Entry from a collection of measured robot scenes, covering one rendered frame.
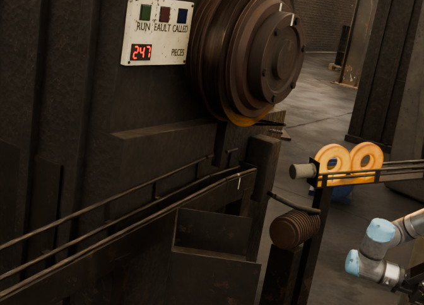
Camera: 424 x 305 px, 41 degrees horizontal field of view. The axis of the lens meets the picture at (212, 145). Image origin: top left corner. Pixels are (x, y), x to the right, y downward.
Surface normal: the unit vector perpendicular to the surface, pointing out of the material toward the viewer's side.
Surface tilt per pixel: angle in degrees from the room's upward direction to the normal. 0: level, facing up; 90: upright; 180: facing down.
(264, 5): 37
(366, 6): 90
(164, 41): 90
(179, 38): 90
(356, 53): 90
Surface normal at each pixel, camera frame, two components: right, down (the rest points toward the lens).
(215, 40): -0.52, -0.04
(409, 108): -0.74, 0.06
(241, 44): -0.09, 0.05
